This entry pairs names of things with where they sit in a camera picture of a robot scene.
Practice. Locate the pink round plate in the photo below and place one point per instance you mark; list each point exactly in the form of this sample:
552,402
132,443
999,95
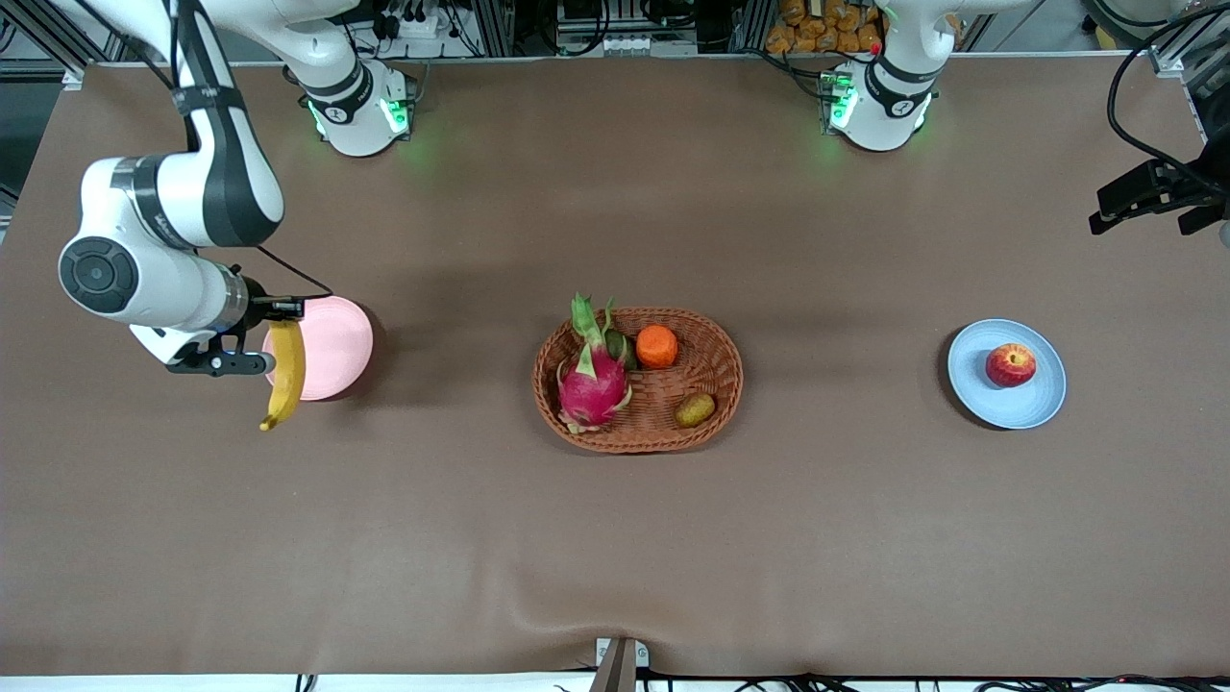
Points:
336,351

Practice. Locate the red apple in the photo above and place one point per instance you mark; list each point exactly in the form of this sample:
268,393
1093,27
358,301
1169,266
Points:
1011,365

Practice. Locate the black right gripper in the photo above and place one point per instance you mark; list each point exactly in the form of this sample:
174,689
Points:
258,306

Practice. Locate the green brown kiwi fruit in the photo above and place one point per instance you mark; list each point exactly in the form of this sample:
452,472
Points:
695,409

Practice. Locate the blue round plate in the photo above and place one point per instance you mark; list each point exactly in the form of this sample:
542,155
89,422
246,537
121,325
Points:
1019,408

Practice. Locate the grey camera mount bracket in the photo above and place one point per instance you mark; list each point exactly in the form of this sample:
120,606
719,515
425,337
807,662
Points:
620,665

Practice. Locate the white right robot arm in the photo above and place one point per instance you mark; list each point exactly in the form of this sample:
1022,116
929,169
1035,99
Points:
163,240

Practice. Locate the brown table cloth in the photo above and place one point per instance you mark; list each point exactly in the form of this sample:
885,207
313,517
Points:
615,538

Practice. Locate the pink dragon fruit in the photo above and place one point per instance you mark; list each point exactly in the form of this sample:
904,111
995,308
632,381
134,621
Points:
591,389

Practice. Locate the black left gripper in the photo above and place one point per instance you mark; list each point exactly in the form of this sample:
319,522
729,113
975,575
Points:
1203,185

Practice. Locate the brown wicker basket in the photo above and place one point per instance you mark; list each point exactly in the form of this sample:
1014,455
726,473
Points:
711,375

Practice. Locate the white power strip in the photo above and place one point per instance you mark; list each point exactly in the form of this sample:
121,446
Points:
413,24

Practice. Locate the dark green fruit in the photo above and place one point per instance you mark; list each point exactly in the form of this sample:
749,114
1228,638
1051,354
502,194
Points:
619,348

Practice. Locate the orange fruit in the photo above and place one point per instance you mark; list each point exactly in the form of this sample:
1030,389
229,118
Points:
657,347

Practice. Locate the yellow banana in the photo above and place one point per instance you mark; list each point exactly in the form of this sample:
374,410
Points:
288,370

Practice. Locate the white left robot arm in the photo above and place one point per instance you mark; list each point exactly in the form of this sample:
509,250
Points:
889,106

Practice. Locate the pile of orange items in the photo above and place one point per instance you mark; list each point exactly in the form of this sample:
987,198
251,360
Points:
817,29

